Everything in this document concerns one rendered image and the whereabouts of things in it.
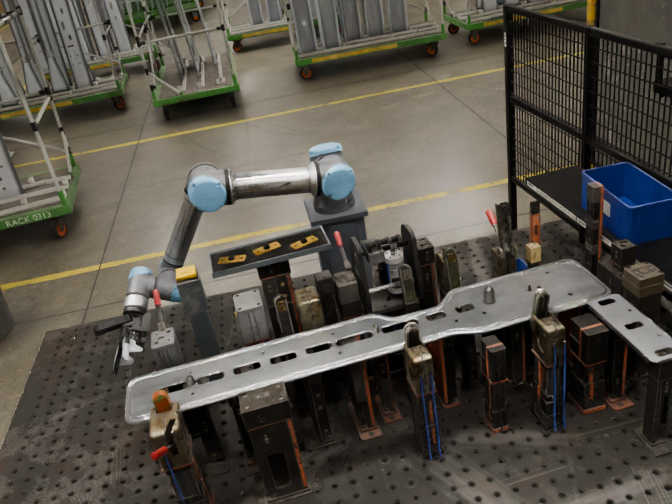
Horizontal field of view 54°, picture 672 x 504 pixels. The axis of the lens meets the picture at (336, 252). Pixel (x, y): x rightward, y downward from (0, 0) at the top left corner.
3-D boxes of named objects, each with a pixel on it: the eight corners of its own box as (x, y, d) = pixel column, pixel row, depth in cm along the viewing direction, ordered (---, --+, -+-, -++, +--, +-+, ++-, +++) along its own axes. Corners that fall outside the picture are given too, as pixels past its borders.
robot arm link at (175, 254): (193, 148, 225) (150, 269, 242) (194, 159, 215) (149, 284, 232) (225, 159, 229) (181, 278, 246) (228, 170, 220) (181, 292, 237)
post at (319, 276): (336, 383, 216) (316, 280, 197) (333, 374, 221) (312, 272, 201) (351, 379, 217) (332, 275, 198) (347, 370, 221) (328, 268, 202)
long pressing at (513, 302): (124, 435, 168) (122, 430, 167) (127, 380, 187) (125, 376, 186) (617, 296, 186) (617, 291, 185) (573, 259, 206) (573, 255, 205)
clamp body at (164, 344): (179, 445, 202) (145, 352, 185) (178, 421, 212) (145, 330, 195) (210, 437, 204) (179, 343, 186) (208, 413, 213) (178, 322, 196)
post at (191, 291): (211, 396, 220) (175, 285, 199) (209, 382, 227) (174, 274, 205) (233, 390, 221) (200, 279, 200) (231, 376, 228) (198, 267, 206)
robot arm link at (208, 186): (348, 151, 226) (184, 164, 216) (358, 166, 213) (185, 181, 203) (348, 184, 231) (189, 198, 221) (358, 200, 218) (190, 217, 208)
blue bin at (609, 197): (626, 246, 200) (629, 208, 193) (579, 205, 226) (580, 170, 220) (678, 235, 200) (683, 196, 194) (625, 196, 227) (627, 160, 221)
